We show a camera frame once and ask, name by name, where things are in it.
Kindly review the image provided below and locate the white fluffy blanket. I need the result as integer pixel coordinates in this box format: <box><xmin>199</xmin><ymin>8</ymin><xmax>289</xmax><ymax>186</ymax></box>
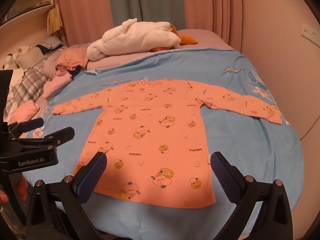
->
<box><xmin>87</xmin><ymin>18</ymin><xmax>181</xmax><ymax>62</ymax></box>

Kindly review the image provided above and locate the salmon pink garment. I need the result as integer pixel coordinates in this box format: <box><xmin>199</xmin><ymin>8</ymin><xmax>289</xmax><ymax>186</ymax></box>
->
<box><xmin>55</xmin><ymin>47</ymin><xmax>89</xmax><ymax>73</ymax></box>

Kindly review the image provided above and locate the white wall socket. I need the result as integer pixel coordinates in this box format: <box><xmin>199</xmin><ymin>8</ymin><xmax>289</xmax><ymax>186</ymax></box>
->
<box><xmin>301</xmin><ymin>24</ymin><xmax>320</xmax><ymax>43</ymax></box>

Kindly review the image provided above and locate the grey pillow with dark patch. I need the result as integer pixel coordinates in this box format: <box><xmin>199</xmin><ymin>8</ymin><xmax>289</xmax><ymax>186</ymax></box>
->
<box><xmin>15</xmin><ymin>36</ymin><xmax>66</xmax><ymax>68</ymax></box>

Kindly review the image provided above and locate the cream stuffed toy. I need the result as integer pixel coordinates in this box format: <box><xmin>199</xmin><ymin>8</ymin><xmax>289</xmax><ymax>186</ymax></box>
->
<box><xmin>2</xmin><ymin>45</ymin><xmax>30</xmax><ymax>70</ymax></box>

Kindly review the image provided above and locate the orange cartoon print shirt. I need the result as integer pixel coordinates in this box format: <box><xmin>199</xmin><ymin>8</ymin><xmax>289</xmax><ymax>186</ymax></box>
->
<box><xmin>51</xmin><ymin>78</ymin><xmax>283</xmax><ymax>208</ymax></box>

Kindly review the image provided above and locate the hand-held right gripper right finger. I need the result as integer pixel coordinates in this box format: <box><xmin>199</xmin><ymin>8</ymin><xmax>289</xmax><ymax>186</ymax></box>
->
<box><xmin>210</xmin><ymin>151</ymin><xmax>293</xmax><ymax>240</ymax></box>

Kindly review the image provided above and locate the light blue blanket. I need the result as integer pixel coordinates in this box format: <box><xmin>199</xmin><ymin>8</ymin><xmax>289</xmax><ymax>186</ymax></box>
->
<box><xmin>19</xmin><ymin>46</ymin><xmax>304</xmax><ymax>240</ymax></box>

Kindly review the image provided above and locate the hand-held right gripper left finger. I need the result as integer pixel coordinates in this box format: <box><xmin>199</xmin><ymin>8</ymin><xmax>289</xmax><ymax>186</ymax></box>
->
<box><xmin>26</xmin><ymin>151</ymin><xmax>108</xmax><ymax>240</ymax></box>

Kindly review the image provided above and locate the yellow tassel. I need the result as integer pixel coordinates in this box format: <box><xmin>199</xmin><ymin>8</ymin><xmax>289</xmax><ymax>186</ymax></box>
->
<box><xmin>47</xmin><ymin>4</ymin><xmax>63</xmax><ymax>35</ymax></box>

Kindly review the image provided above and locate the folded pink cloth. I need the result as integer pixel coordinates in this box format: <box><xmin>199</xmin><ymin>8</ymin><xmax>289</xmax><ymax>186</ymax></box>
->
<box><xmin>12</xmin><ymin>100</ymin><xmax>40</xmax><ymax>123</ymax></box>

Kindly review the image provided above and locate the plaid grey cloth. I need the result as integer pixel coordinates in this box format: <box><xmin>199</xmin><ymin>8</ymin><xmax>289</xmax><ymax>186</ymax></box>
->
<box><xmin>5</xmin><ymin>61</ymin><xmax>53</xmax><ymax>110</ymax></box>

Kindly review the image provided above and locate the pink curtain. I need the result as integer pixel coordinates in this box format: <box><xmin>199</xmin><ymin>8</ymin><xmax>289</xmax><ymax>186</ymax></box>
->
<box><xmin>52</xmin><ymin>0</ymin><xmax>115</xmax><ymax>48</ymax></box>
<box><xmin>180</xmin><ymin>0</ymin><xmax>243</xmax><ymax>53</ymax></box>

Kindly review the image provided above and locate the teal curtain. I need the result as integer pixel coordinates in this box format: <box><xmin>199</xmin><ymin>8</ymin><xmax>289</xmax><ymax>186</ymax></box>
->
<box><xmin>107</xmin><ymin>0</ymin><xmax>187</xmax><ymax>30</ymax></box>

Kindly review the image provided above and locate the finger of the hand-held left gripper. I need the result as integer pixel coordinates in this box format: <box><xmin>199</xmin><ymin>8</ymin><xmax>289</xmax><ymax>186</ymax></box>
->
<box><xmin>15</xmin><ymin>127</ymin><xmax>75</xmax><ymax>151</ymax></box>
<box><xmin>7</xmin><ymin>118</ymin><xmax>45</xmax><ymax>137</ymax></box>

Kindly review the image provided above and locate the person's left hand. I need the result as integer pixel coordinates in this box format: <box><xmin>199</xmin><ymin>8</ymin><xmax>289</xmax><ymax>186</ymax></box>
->
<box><xmin>0</xmin><ymin>175</ymin><xmax>28</xmax><ymax>204</ymax></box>

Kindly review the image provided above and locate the orange plush toy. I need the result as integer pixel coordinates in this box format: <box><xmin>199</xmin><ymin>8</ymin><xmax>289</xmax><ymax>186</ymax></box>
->
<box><xmin>150</xmin><ymin>24</ymin><xmax>199</xmax><ymax>53</ymax></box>

